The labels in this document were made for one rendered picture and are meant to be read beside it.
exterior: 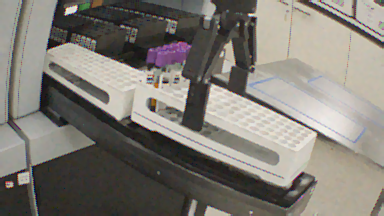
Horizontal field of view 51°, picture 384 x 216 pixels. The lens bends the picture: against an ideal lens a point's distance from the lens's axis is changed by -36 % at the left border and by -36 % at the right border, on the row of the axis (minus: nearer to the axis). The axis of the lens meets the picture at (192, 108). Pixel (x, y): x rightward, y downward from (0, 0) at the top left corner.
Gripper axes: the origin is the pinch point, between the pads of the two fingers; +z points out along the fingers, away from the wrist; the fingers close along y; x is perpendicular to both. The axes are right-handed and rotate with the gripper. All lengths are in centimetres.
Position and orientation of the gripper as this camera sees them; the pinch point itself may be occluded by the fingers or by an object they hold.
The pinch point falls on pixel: (216, 104)
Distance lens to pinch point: 89.2
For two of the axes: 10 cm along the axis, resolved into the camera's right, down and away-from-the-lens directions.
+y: 5.7, -2.1, 7.9
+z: -1.8, 9.1, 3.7
